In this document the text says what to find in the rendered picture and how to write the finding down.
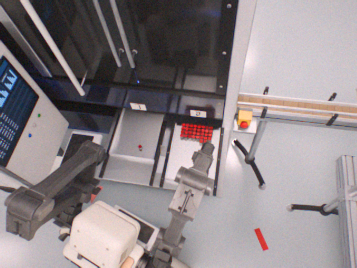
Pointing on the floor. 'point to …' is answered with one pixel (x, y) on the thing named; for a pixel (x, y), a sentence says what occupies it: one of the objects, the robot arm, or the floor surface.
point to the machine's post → (237, 60)
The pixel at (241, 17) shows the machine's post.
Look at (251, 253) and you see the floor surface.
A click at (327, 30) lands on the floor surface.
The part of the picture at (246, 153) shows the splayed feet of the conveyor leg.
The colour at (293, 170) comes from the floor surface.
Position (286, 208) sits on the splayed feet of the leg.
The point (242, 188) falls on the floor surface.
